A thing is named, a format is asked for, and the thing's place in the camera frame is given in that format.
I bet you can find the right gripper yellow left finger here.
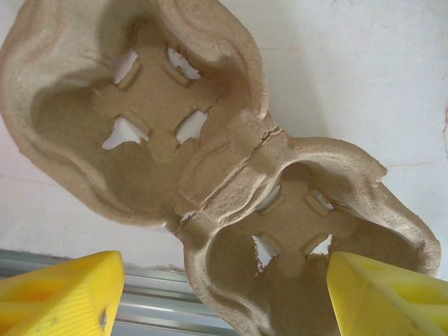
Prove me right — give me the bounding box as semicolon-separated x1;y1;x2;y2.
0;250;126;336

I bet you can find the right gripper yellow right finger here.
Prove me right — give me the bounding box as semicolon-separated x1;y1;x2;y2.
327;251;448;336

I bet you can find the brown pulp cup holder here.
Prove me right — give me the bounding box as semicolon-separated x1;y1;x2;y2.
0;0;441;336

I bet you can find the aluminium front frame rail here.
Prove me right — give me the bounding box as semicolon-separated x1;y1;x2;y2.
0;247;236;336

